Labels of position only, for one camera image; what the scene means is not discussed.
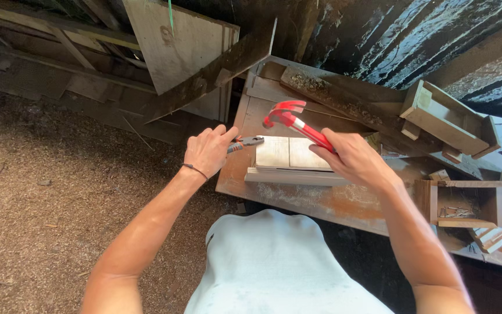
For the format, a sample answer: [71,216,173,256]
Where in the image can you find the grey wooden frame piece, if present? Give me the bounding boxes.
[399,80,501,164]

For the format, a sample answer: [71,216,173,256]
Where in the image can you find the wooden moulding strip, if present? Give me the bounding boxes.
[245,167,351,187]

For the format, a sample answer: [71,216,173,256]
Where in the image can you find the rough sawdust-covered plank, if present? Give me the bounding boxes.
[280,65,408,140]

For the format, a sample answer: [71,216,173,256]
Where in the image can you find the red claw hammer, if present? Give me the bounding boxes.
[263,100,336,153]

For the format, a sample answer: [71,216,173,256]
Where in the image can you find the person's right hand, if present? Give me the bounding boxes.
[309,128,400,193]

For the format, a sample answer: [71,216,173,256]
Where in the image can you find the black wrist band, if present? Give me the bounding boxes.
[182,163,209,182]

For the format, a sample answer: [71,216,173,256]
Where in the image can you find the person's white shirt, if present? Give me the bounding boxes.
[184,209,395,314]

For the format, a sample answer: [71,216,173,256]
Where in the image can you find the large leaning plywood sheet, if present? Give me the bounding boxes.
[122,0,240,123]

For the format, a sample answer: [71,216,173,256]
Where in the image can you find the wooden nail box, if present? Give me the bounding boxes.
[414,179,502,229]

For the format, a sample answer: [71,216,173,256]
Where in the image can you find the grey orange pliers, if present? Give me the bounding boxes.
[227,135,265,154]

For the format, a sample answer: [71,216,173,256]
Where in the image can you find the person's left hand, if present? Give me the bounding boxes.
[183,125,239,180]

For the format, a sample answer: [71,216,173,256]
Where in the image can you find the pile of steel nails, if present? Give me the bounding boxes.
[438,206,478,219]

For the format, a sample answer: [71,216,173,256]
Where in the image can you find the pale wood offcuts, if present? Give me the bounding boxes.
[469,227,502,258]

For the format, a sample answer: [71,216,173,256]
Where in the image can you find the dark leaning wooden plank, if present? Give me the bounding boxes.
[144,18,278,124]

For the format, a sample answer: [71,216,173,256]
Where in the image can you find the pale wooden board piece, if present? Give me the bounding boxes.
[254,135,334,172]

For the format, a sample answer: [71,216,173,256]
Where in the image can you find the heap of scrap timber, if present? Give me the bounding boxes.
[0,0,217,144]

